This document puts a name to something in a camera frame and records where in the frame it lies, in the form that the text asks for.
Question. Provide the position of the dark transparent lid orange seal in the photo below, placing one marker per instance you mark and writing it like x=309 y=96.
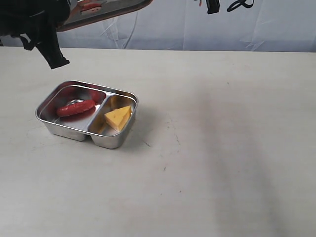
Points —
x=88 y=12

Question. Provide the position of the white fabric backdrop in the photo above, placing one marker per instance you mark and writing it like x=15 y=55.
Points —
x=268 y=25

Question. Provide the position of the steel two-compartment lunch box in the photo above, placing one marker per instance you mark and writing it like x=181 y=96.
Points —
x=91 y=122

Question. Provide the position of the red sausage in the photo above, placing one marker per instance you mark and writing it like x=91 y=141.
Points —
x=76 y=108

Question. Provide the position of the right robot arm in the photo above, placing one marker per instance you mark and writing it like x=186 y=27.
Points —
x=213 y=6

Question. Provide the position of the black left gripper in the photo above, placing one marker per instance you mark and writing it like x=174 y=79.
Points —
x=35 y=23

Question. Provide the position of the yellow cheese wedge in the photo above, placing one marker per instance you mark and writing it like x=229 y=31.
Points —
x=118 y=118

